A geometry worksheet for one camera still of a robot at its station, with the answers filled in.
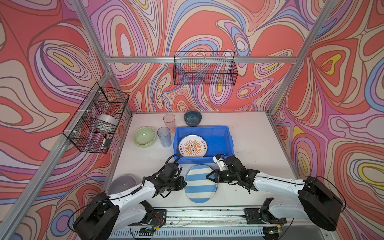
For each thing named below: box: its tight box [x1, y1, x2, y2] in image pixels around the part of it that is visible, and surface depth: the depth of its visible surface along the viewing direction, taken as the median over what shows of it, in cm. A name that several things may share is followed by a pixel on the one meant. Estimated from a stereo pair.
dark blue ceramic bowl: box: [183, 110, 202, 127], surface depth 114 cm
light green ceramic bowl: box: [133, 126, 157, 148], surface depth 103 cm
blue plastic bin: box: [173, 126, 235, 164], surface depth 100 cm
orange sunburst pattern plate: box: [178, 134, 208, 157], surface depth 98 cm
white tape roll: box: [93, 114, 118, 133], surface depth 73 cm
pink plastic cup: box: [163, 113, 176, 133], surface depth 101 cm
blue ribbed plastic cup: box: [157, 126, 172, 148], surface depth 98 cm
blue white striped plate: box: [185, 164, 218, 204], surface depth 83 cm
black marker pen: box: [100, 133, 107, 151], surface depth 74 cm
